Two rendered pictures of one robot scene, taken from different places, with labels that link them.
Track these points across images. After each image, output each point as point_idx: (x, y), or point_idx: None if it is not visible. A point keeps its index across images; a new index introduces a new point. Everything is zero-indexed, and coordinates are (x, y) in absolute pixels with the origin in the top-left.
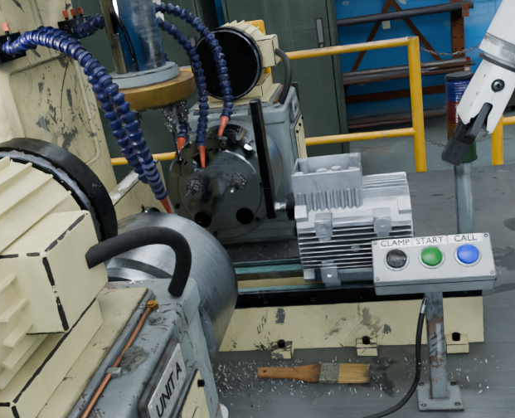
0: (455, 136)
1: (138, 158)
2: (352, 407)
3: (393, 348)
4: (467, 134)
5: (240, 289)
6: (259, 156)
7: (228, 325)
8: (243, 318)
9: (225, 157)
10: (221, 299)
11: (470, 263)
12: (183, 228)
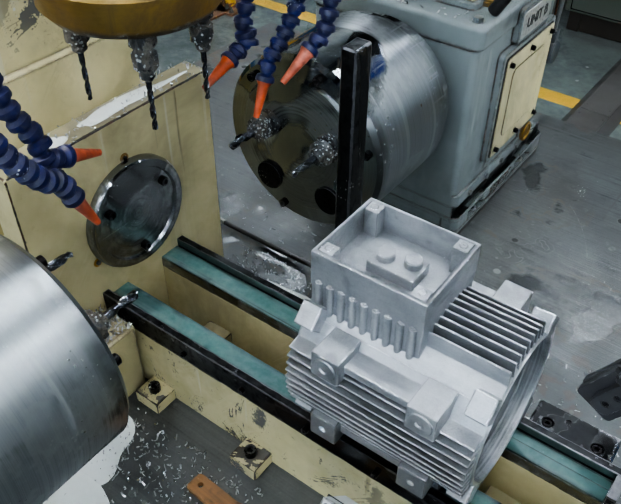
0: None
1: (30, 131)
2: None
3: None
4: None
5: (227, 342)
6: (341, 144)
7: (194, 383)
8: (212, 388)
9: (318, 103)
10: (31, 462)
11: None
12: (27, 308)
